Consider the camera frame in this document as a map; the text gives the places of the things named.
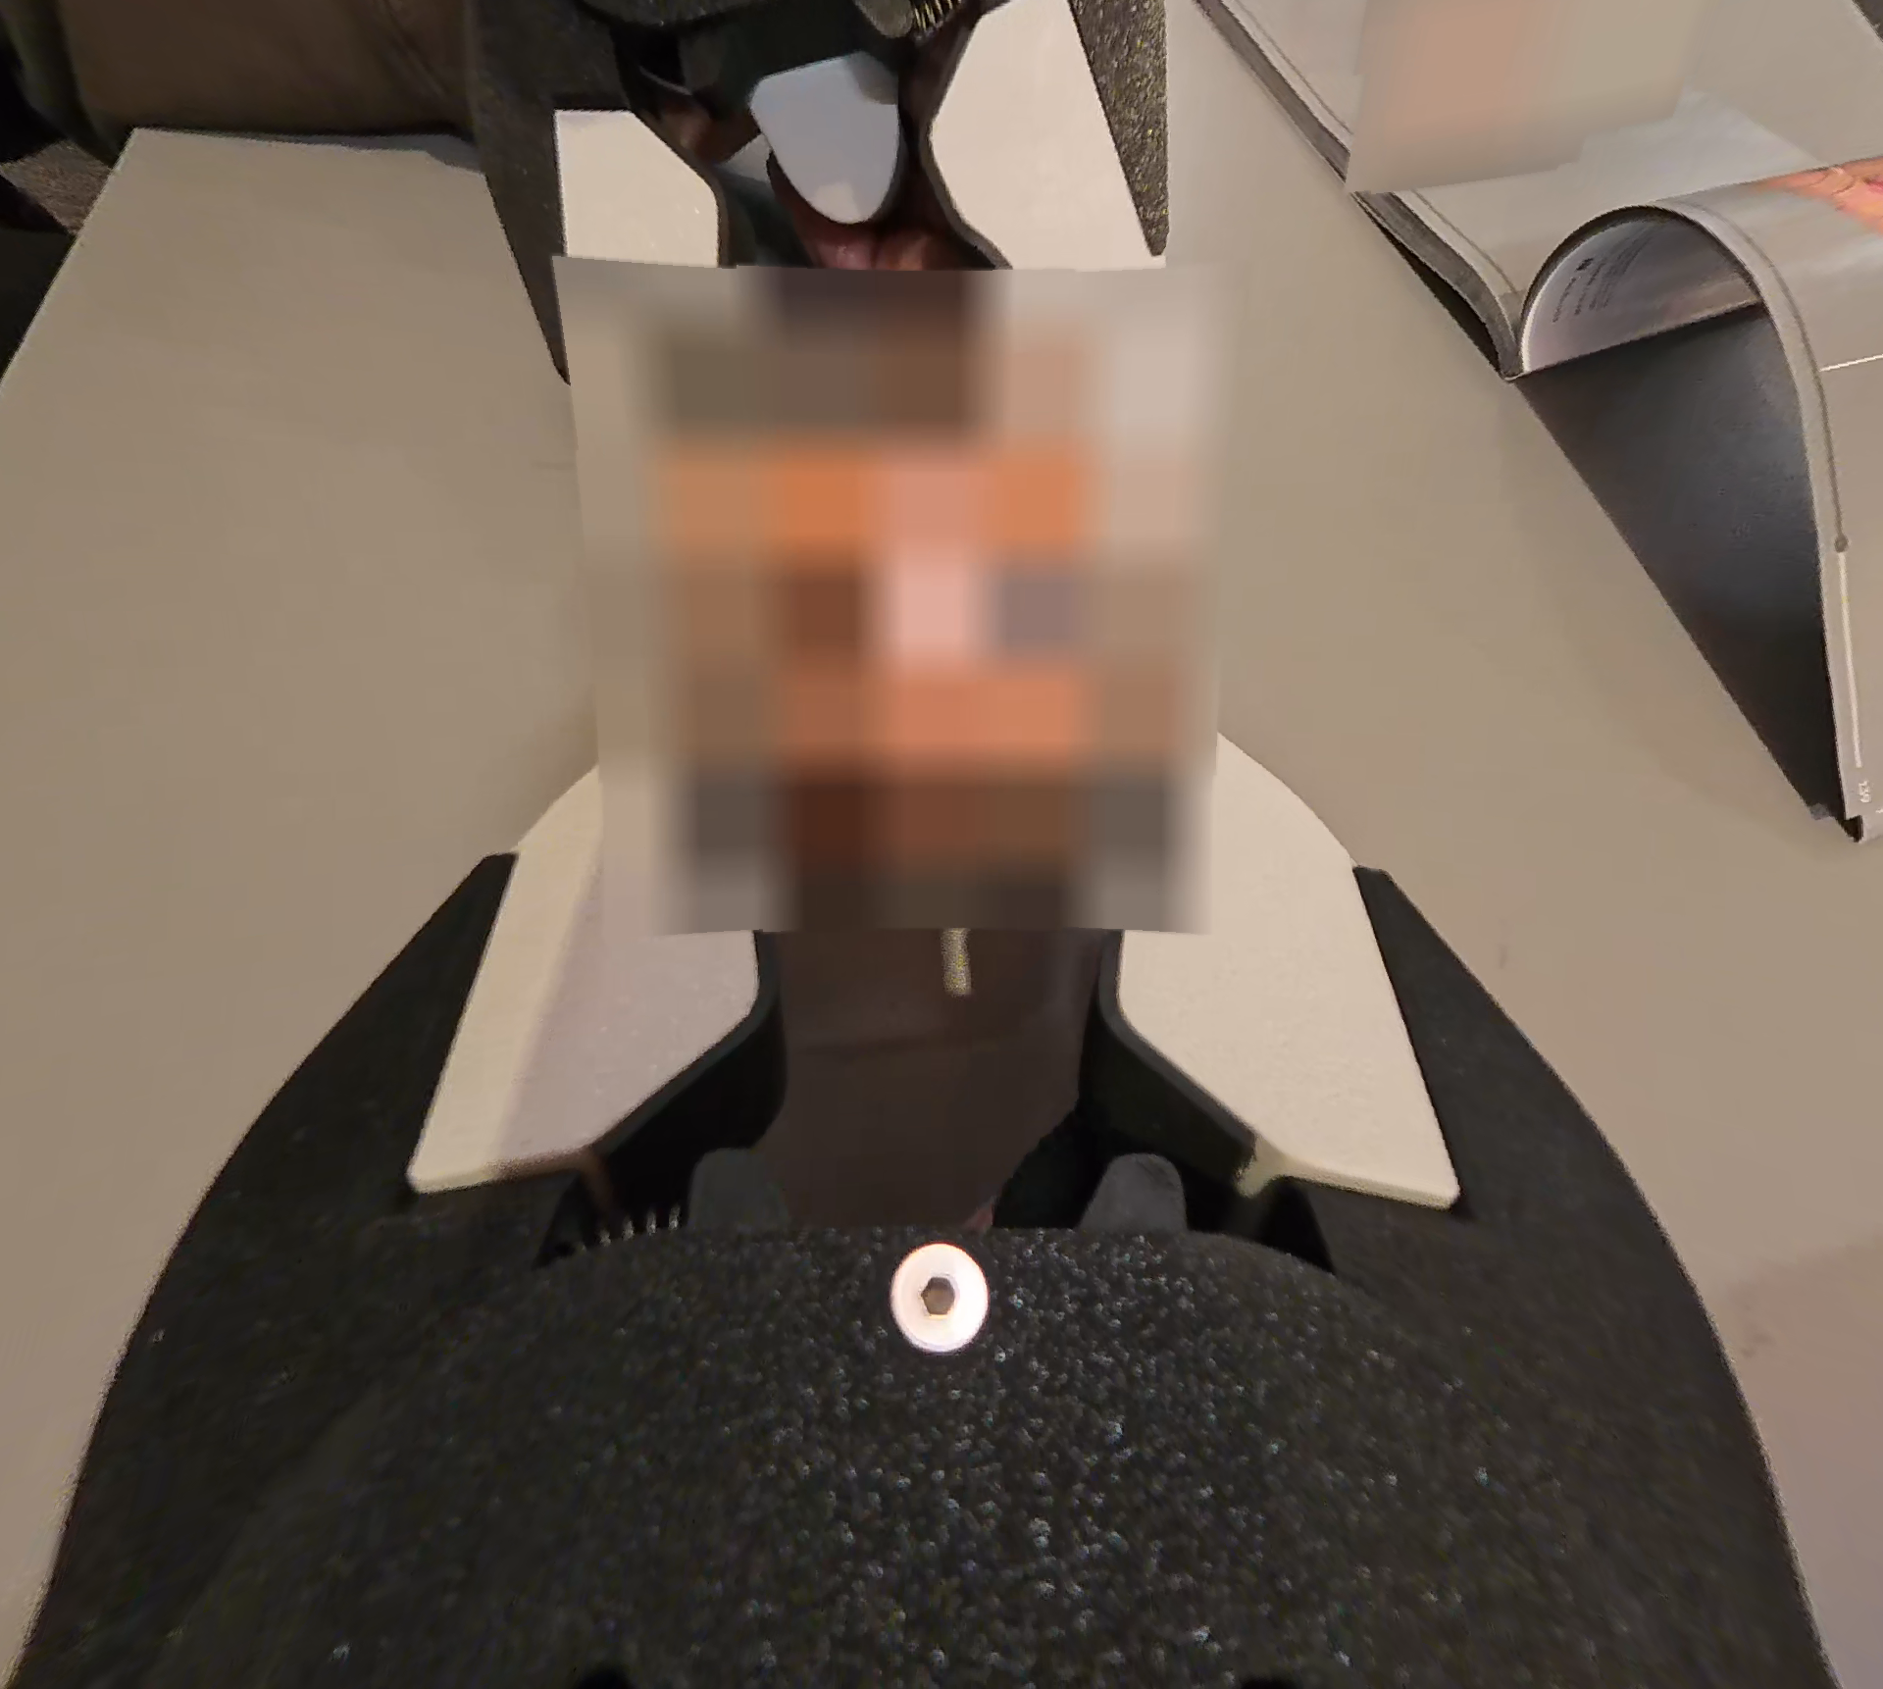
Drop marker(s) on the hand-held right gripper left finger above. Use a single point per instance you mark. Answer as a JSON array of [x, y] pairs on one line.
[[589, 1026]]

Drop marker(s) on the person's left hand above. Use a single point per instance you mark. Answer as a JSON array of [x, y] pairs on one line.
[[868, 247]]

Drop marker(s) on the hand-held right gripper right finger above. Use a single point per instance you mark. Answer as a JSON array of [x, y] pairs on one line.
[[1295, 1026]]

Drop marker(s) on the grey instruction booklet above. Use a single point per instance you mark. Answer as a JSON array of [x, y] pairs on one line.
[[1619, 261]]

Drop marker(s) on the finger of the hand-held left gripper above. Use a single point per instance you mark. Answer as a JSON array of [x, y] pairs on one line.
[[1044, 143], [632, 188]]

